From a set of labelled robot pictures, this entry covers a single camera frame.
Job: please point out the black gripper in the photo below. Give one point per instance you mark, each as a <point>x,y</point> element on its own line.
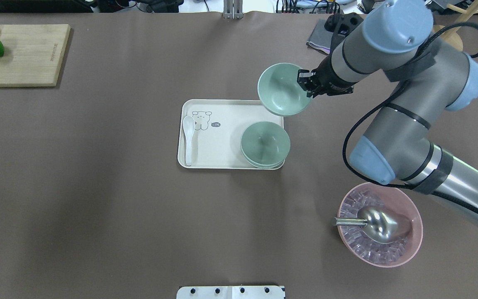
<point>328,77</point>

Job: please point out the green bowl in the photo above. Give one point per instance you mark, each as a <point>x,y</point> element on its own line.
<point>279,91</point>
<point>265,166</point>
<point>265,142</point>

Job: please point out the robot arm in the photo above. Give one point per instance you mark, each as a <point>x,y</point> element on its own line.
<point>432,76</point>

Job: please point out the grey folded cloth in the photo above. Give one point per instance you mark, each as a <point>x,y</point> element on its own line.
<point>320,38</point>

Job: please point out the green bowl on tray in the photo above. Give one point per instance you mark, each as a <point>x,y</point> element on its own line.
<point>265,166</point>

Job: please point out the beige serving tray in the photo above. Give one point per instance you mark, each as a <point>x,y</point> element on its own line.
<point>217,135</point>

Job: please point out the white ceramic spoon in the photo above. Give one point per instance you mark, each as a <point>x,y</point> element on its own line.
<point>188,125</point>

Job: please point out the metal scoop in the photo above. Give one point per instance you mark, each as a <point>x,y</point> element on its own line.
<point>378,223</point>

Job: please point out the pink bowl with ice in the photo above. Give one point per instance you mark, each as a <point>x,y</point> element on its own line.
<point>381,255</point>

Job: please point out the wooden cutting board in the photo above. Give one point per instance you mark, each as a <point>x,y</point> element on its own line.
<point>33,54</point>

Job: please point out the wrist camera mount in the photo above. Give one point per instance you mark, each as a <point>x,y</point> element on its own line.
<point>341,25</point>

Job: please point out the aluminium frame post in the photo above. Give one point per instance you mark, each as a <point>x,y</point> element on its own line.
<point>233,9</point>

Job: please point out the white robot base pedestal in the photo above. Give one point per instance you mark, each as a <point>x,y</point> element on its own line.
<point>232,292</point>

